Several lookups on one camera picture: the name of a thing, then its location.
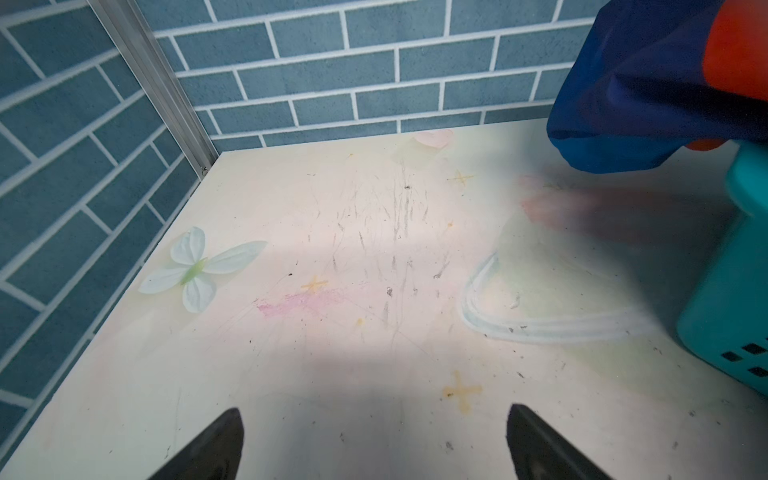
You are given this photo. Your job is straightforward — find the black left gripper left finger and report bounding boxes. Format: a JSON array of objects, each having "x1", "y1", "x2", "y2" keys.
[{"x1": 150, "y1": 408, "x2": 244, "y2": 480}]

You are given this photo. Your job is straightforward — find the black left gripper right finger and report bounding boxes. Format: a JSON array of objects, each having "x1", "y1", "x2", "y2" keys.
[{"x1": 506, "y1": 404, "x2": 610, "y2": 480}]

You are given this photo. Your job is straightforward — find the navy blue shorts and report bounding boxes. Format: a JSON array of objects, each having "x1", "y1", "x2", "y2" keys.
[{"x1": 547, "y1": 1, "x2": 732, "y2": 174}]

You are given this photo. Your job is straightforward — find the red shorts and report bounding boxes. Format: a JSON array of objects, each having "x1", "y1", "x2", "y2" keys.
[{"x1": 687, "y1": 1, "x2": 767, "y2": 151}]

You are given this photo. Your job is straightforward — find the teal plastic laundry basket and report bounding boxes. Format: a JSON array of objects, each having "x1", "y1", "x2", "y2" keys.
[{"x1": 677, "y1": 144, "x2": 767, "y2": 395}]

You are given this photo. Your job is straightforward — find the aluminium left corner post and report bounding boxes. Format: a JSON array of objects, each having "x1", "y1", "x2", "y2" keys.
[{"x1": 88, "y1": 0, "x2": 218, "y2": 179}]

